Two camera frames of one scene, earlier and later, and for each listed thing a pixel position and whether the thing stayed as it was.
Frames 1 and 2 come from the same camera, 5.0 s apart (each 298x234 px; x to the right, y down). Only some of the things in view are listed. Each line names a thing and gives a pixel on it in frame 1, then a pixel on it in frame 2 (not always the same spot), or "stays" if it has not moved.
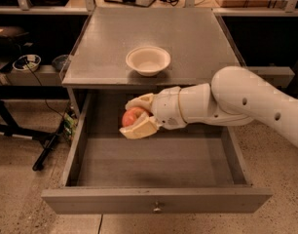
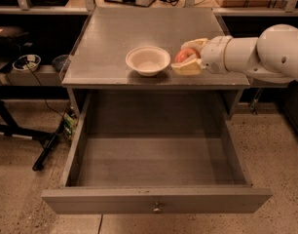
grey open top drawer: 199,170 stays
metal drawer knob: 157,209 stays
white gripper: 167,108 to 213,55
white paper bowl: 148,60 stays
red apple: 130,115 to 184,54
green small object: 69,125 stays
